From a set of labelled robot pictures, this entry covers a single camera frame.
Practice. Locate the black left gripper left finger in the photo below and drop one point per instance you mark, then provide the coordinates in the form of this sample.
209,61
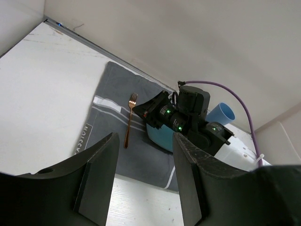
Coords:
74,192

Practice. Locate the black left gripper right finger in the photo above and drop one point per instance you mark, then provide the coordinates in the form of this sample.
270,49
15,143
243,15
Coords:
213,193

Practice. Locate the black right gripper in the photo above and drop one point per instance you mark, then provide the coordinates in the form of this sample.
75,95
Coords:
184,112

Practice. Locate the copper fork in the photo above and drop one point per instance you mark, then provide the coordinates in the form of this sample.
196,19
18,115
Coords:
131,104

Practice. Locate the teal square plate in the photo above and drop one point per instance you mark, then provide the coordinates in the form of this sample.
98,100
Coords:
163,136

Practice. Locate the grey striped placemat cloth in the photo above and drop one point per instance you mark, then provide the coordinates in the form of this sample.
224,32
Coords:
143,160

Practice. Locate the blue plastic cup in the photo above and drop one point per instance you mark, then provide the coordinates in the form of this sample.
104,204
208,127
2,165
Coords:
222,114

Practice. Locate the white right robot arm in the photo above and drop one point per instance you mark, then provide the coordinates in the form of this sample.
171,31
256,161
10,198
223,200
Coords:
227,148

